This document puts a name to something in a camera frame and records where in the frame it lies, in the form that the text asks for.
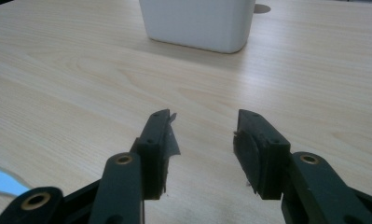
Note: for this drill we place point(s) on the white plastic bin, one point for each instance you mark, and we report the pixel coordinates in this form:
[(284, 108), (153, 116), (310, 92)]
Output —
[(199, 23)]

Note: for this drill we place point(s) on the light blue sticker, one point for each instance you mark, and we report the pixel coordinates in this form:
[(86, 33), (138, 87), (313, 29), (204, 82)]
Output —
[(3, 182)]

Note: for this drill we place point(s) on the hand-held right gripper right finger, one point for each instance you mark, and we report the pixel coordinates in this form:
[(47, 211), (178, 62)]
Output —
[(264, 155)]

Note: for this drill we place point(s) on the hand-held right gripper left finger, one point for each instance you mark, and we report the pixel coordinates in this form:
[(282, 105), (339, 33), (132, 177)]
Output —
[(154, 146)]

